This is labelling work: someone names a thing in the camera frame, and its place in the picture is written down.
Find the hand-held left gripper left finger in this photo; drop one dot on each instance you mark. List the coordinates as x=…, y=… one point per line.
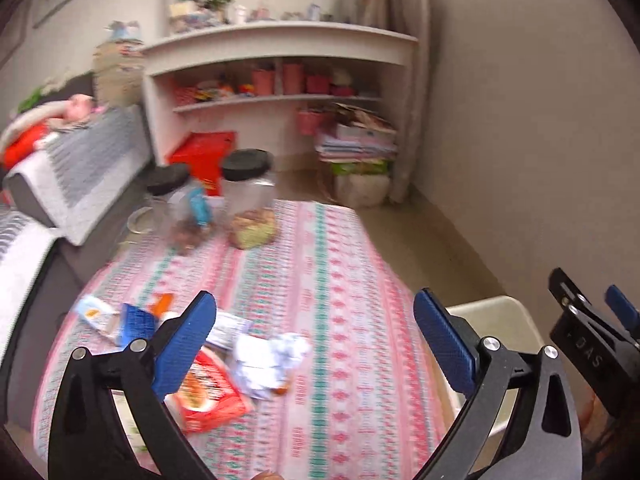
x=182, y=345

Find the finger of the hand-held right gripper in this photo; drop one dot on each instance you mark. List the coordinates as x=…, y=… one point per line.
x=625, y=307
x=562, y=287

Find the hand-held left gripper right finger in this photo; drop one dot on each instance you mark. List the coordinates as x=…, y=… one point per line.
x=445, y=345

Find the orange packet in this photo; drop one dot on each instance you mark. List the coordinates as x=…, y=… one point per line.
x=162, y=305

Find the silver white wrapper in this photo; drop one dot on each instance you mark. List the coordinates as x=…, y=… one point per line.
x=230, y=327

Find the blue packet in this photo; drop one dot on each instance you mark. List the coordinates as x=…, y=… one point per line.
x=135, y=322

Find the white plastic bin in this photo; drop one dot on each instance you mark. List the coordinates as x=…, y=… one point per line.
x=500, y=315

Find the red snack packet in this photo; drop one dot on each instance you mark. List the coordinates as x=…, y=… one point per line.
x=215, y=400

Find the white paper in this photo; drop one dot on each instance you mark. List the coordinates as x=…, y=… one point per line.
x=270, y=360

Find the white and orange wrapper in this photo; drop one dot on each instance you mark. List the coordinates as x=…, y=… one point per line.
x=97, y=315

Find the white pack with green print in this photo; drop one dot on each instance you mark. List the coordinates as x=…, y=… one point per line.
x=131, y=430

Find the pink patterned tablecloth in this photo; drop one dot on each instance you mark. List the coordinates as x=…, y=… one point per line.
x=325, y=310

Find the grey sofa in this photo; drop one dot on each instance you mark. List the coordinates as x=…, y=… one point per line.
x=75, y=265

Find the large black lidded glass jar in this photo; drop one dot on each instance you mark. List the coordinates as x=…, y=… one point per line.
x=250, y=195

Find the small black lidded glass jar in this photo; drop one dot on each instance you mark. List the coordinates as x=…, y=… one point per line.
x=167, y=180

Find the white bag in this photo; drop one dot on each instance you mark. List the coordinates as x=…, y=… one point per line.
x=362, y=190

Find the grey striped sofa cover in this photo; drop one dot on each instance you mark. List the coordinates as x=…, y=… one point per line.
x=85, y=170
x=22, y=270

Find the red box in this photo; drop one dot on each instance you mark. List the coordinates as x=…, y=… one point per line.
x=202, y=155

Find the green box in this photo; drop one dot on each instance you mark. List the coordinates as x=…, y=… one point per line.
x=360, y=167

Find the stack of papers and books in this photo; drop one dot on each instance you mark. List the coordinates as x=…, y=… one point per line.
x=355, y=140

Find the red patterned basket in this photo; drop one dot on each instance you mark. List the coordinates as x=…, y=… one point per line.
x=185, y=96

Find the red plush doll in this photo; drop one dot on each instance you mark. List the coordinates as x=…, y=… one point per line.
x=25, y=147

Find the pale curtain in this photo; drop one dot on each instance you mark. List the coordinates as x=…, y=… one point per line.
x=407, y=85

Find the hanging pink basket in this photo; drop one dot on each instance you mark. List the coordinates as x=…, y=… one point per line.
x=312, y=122

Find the colourful small toys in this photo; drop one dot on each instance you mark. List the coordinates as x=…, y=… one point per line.
x=222, y=90

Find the pink storage basket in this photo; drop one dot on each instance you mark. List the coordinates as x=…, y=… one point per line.
x=263, y=82
x=293, y=80
x=316, y=85
x=342, y=91

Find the white plush toy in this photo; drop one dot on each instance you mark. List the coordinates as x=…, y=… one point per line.
x=342, y=76

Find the white shelf unit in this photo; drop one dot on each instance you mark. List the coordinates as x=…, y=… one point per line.
x=280, y=42

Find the picture box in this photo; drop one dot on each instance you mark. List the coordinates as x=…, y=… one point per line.
x=184, y=17

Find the white cup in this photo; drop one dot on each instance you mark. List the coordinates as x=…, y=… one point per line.
x=241, y=15

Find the leaning thin books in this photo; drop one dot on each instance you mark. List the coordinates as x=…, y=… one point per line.
x=372, y=7

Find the potted green plant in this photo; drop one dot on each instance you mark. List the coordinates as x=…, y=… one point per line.
x=217, y=1

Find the group of small figurines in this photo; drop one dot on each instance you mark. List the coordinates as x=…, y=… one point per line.
x=300, y=12

